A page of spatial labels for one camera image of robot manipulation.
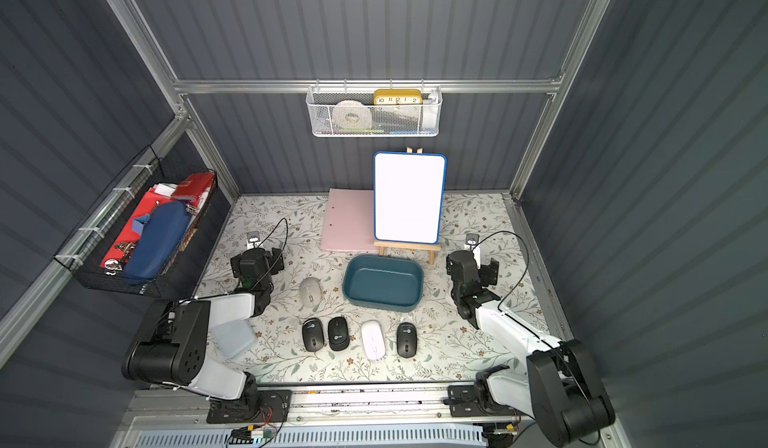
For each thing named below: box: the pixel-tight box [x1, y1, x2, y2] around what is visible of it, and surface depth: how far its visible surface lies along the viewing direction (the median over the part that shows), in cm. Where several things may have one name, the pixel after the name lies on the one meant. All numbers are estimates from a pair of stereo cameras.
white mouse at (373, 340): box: [361, 320, 386, 361], surface depth 84 cm
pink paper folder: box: [321, 188, 379, 251], surface depth 114 cm
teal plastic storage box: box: [342, 254, 425, 313], surface depth 96 cm
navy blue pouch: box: [124, 201, 191, 279], surface depth 71 cm
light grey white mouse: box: [299, 277, 322, 308], surface depth 93 cm
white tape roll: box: [332, 100, 372, 131], surface depth 86 cm
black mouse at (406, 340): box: [396, 322, 418, 359], surface depth 84 cm
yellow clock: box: [373, 89, 423, 105], surface depth 89 cm
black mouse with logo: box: [328, 316, 350, 351], surface depth 86 cm
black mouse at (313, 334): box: [302, 317, 325, 352], surface depth 86 cm
